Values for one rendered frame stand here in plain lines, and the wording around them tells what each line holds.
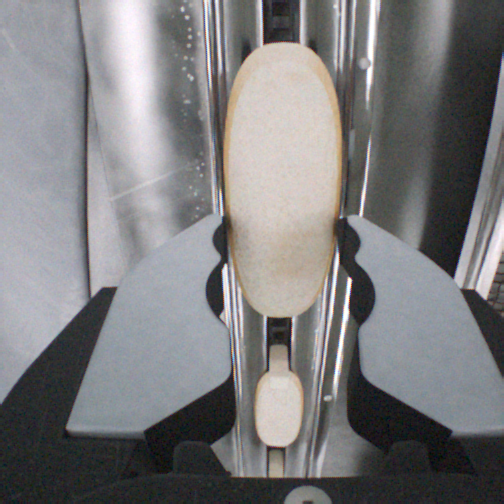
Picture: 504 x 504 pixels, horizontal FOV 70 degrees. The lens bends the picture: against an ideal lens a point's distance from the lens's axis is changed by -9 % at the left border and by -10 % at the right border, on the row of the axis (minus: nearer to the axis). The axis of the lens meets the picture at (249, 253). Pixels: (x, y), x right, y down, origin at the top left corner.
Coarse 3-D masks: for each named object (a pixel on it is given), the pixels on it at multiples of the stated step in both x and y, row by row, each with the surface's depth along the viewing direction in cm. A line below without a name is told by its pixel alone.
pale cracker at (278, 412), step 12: (264, 384) 28; (300, 384) 28; (264, 396) 28; (276, 396) 28; (288, 396) 28; (300, 396) 28; (264, 408) 29; (276, 408) 29; (288, 408) 29; (300, 408) 29; (264, 420) 30; (276, 420) 30; (288, 420) 29; (300, 420) 30; (264, 432) 31; (276, 432) 30; (288, 432) 30; (276, 444) 32
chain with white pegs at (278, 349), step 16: (272, 0) 17; (288, 0) 17; (272, 16) 17; (288, 16) 17; (272, 320) 27; (288, 320) 27; (272, 336) 27; (288, 336) 27; (272, 352) 27; (272, 368) 26; (288, 368) 26; (272, 384) 26; (288, 384) 26; (272, 448) 35; (272, 464) 34
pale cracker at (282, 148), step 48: (288, 48) 10; (240, 96) 11; (288, 96) 11; (240, 144) 12; (288, 144) 11; (336, 144) 12; (240, 192) 12; (288, 192) 12; (336, 192) 12; (240, 240) 13; (288, 240) 13; (288, 288) 14
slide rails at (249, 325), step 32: (224, 0) 16; (256, 0) 16; (320, 0) 16; (224, 32) 17; (256, 32) 17; (320, 32) 17; (224, 64) 18; (224, 96) 18; (224, 128) 19; (256, 320) 25; (320, 320) 25; (256, 352) 27; (320, 352) 27; (256, 384) 29; (256, 448) 33; (288, 448) 33
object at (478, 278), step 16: (496, 176) 16; (496, 192) 16; (496, 208) 16; (496, 224) 16; (480, 240) 17; (496, 240) 17; (480, 256) 17; (496, 256) 17; (480, 272) 17; (496, 272) 18; (464, 288) 19; (480, 288) 18
